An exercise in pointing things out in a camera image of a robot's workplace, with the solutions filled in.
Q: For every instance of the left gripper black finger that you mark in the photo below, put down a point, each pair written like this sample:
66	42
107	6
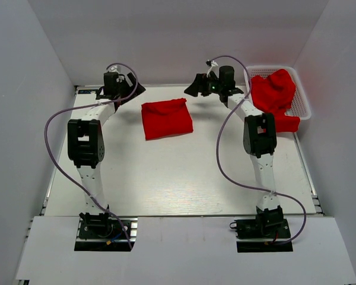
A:
130	78
135	89

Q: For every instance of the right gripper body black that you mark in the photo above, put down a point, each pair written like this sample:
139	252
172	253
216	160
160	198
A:
202	84

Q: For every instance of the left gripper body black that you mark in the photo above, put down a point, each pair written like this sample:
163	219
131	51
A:
127	86

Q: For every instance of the blue label sticker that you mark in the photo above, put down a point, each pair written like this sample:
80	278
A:
87	91

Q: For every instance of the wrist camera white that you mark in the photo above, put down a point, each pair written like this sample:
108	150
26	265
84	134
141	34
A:
212	64
116	68

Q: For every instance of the red t shirt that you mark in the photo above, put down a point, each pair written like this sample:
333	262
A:
166	118

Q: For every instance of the red t shirts pile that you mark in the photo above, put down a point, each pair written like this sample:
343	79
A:
274	94

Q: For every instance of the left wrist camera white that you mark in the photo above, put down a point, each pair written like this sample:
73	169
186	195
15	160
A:
116	68

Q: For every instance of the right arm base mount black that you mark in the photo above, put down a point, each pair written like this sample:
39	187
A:
264	233

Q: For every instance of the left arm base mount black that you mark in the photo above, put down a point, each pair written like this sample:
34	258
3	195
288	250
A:
103	233

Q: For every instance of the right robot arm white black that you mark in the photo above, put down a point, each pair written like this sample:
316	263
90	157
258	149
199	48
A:
259	132

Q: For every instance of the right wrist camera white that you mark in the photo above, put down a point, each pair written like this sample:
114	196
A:
212	64

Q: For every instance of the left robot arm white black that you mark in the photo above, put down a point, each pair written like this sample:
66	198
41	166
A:
85	136

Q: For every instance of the white plastic basket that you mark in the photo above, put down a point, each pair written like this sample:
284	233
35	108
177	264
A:
299	105

